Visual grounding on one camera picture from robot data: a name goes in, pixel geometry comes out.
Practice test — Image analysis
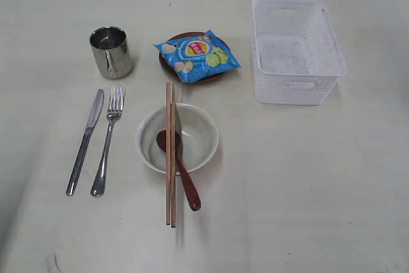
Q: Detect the white ceramic bowl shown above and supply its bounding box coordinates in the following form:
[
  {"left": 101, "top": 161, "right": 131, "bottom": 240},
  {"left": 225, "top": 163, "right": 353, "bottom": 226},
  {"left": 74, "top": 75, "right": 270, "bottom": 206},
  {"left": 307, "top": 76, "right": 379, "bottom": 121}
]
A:
[{"left": 135, "top": 103, "right": 219, "bottom": 174}]

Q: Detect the silver fork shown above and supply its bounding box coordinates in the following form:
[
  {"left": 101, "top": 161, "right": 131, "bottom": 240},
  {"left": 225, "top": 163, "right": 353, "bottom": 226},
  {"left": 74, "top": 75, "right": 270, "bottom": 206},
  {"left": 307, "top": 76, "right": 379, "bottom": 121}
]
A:
[{"left": 90, "top": 86, "right": 124, "bottom": 197}]

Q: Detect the dark wooden spoon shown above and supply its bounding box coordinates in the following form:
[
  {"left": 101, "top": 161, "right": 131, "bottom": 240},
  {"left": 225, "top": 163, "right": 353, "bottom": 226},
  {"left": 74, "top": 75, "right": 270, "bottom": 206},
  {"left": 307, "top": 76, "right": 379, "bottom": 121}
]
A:
[{"left": 156, "top": 130, "right": 201, "bottom": 211}]

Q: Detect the stainless steel cup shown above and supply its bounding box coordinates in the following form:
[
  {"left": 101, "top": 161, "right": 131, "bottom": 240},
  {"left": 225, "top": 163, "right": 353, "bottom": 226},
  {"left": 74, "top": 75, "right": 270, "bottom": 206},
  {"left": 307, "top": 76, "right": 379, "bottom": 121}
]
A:
[{"left": 89, "top": 26, "right": 134, "bottom": 79}]

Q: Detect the wooden chopstick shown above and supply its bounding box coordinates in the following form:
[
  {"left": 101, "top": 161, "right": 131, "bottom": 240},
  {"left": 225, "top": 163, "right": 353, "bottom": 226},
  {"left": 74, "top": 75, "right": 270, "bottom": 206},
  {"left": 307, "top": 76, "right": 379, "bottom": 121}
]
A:
[
  {"left": 170, "top": 83, "right": 176, "bottom": 228},
  {"left": 165, "top": 82, "right": 171, "bottom": 225}
]

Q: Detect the silver table knife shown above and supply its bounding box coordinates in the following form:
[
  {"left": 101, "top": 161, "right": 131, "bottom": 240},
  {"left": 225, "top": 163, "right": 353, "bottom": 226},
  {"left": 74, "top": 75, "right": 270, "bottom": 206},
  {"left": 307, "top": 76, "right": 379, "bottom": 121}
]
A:
[{"left": 66, "top": 89, "right": 104, "bottom": 196}]

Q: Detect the blue chips snack bag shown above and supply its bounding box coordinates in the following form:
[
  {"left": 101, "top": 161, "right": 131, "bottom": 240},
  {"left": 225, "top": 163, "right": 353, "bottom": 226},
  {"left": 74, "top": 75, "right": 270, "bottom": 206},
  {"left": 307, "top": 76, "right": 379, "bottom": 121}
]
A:
[{"left": 155, "top": 30, "right": 240, "bottom": 84}]

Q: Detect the white perforated plastic basket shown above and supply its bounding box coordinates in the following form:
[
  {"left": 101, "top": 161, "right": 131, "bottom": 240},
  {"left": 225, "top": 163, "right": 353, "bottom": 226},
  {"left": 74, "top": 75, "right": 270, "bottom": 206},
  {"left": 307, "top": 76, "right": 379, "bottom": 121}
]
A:
[{"left": 250, "top": 0, "right": 347, "bottom": 105}]

